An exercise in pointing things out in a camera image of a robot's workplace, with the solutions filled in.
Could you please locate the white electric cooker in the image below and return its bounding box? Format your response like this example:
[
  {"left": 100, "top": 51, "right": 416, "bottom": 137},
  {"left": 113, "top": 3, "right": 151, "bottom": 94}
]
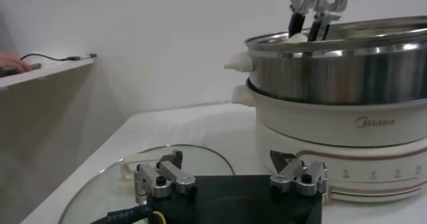
[{"left": 232, "top": 84, "right": 427, "bottom": 203}]

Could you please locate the black cable with adapter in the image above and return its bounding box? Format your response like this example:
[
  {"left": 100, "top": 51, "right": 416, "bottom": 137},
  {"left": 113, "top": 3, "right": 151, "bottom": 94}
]
[{"left": 19, "top": 53, "right": 98, "bottom": 63}]

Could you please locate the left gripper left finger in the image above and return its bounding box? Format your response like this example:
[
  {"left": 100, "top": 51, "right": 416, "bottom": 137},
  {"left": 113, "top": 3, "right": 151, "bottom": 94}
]
[{"left": 133, "top": 149, "right": 198, "bottom": 206}]

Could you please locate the person's bare hand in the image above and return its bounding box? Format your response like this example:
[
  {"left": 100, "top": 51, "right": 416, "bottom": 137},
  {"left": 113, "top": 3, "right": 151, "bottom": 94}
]
[{"left": 0, "top": 51, "right": 31, "bottom": 74}]

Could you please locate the stainless steel steamer basket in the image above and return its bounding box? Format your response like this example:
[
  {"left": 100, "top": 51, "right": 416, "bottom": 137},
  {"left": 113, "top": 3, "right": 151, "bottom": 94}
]
[{"left": 224, "top": 15, "right": 427, "bottom": 105}]

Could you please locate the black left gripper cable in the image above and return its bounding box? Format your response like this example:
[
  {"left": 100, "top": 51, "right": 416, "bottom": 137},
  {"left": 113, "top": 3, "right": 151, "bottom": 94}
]
[{"left": 89, "top": 205, "right": 167, "bottom": 224}]

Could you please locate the round glass pot lid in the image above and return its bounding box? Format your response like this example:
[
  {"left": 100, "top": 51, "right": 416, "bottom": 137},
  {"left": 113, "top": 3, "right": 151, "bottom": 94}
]
[{"left": 58, "top": 144, "right": 236, "bottom": 224}]

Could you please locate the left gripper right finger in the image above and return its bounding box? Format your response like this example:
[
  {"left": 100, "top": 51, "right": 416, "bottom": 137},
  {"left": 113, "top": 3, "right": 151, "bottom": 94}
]
[{"left": 269, "top": 149, "right": 330, "bottom": 198}]

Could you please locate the white side table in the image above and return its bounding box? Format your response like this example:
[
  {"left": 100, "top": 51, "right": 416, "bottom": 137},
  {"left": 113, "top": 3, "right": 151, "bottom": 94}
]
[{"left": 0, "top": 57, "right": 97, "bottom": 91}]

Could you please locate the white steamed baozi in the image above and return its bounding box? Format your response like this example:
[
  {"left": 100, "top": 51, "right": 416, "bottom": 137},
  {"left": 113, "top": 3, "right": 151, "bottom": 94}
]
[{"left": 286, "top": 33, "right": 310, "bottom": 44}]

